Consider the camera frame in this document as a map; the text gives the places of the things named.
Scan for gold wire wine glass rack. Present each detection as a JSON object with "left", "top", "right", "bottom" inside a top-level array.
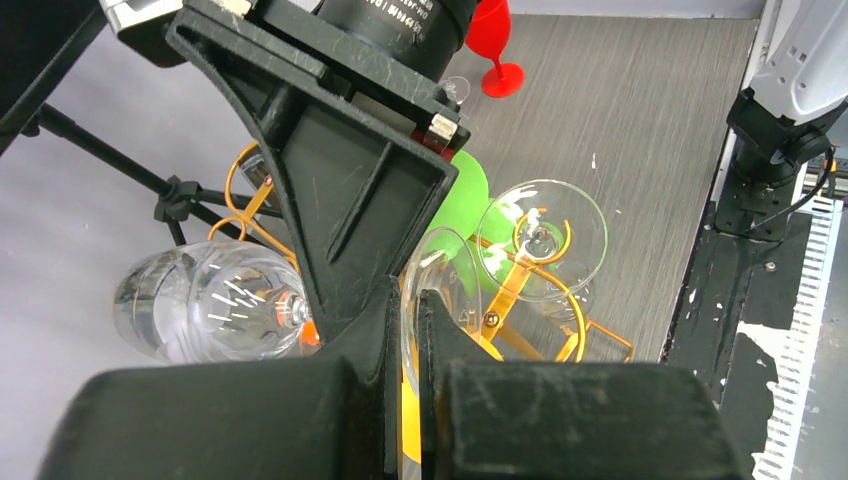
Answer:
[{"left": 206, "top": 140, "right": 636, "bottom": 480}]

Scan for clear tall flute glass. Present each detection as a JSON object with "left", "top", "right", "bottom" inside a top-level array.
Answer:
[{"left": 439, "top": 75, "right": 471, "bottom": 105}]

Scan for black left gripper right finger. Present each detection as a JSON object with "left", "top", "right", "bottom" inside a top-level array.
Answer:
[{"left": 417, "top": 290, "right": 745, "bottom": 479}]

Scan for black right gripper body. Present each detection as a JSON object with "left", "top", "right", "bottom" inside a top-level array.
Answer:
[{"left": 166, "top": 1, "right": 471, "bottom": 153}]

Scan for white slotted cable duct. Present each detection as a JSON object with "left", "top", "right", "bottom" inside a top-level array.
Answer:
[{"left": 742, "top": 197, "right": 844, "bottom": 479}]

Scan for clear wine glass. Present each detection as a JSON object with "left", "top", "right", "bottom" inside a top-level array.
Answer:
[
  {"left": 112, "top": 228, "right": 485, "bottom": 399},
  {"left": 471, "top": 179, "right": 609, "bottom": 324}
]

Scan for orange toy block piece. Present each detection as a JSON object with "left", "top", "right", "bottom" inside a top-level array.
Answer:
[{"left": 299, "top": 322, "right": 321, "bottom": 351}]

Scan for green silicone wine glass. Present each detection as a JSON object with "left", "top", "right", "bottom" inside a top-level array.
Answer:
[{"left": 426, "top": 150, "right": 515, "bottom": 293}]

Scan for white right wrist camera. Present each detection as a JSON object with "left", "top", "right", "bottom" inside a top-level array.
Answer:
[{"left": 99, "top": 0, "right": 253, "bottom": 68}]

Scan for black taped front rail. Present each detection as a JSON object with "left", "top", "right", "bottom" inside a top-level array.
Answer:
[{"left": 661, "top": 173, "right": 827, "bottom": 477}]

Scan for red silicone wine glass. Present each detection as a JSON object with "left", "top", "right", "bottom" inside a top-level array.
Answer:
[{"left": 465, "top": 0, "right": 525, "bottom": 98}]

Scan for black music stand tripod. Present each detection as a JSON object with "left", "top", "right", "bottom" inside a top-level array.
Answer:
[{"left": 1, "top": 28, "right": 250, "bottom": 252}]

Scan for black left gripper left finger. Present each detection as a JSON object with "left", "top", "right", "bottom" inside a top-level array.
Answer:
[{"left": 38, "top": 276, "right": 402, "bottom": 479}]

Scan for clear wine glass front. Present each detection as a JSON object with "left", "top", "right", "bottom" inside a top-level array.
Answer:
[{"left": 471, "top": 179, "right": 609, "bottom": 324}]

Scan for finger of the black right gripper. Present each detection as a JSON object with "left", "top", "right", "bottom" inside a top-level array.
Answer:
[{"left": 199, "top": 59, "right": 458, "bottom": 342}]

